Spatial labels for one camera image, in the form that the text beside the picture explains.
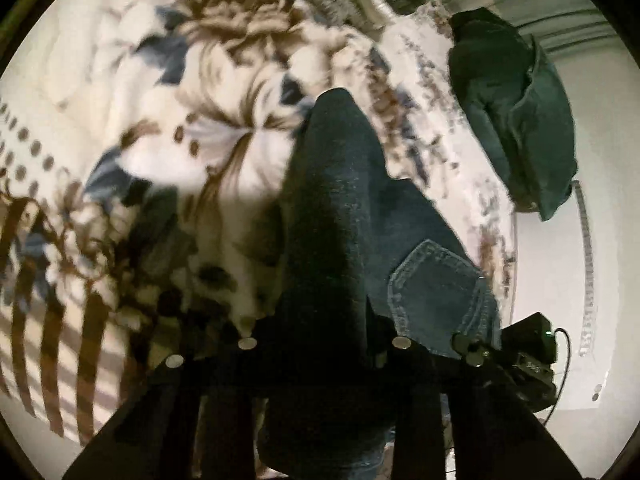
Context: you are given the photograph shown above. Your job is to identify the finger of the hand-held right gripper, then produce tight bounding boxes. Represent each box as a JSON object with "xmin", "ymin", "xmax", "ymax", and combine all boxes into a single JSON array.
[{"xmin": 451, "ymin": 332, "xmax": 501, "ymax": 356}]

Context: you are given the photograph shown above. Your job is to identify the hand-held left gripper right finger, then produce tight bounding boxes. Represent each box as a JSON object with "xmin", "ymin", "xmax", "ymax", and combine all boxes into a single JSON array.
[{"xmin": 387, "ymin": 337, "xmax": 583, "ymax": 480}]

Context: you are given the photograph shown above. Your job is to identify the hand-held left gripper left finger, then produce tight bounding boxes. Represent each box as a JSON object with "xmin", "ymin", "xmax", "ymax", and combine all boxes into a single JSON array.
[{"xmin": 62, "ymin": 332, "xmax": 266, "ymax": 480}]

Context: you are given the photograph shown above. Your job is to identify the dark blue jeans pants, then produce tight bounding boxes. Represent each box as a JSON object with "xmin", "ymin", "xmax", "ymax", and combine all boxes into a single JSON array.
[{"xmin": 257, "ymin": 87, "xmax": 503, "ymax": 480}]

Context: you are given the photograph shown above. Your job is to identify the white bed headboard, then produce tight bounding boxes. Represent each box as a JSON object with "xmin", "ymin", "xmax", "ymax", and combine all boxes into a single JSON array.
[{"xmin": 510, "ymin": 35, "xmax": 636, "ymax": 411}]

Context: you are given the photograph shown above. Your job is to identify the dark green plush blanket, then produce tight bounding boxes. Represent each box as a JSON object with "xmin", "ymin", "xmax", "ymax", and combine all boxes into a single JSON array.
[{"xmin": 447, "ymin": 7, "xmax": 578, "ymax": 223}]

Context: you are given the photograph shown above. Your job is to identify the floral bedsheet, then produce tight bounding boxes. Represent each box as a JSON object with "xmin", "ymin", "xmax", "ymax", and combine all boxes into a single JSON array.
[{"xmin": 0, "ymin": 0, "xmax": 516, "ymax": 446}]

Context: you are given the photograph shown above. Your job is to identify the black cable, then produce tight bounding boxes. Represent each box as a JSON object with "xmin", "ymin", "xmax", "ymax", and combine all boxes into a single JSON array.
[{"xmin": 547, "ymin": 327, "xmax": 572, "ymax": 411}]

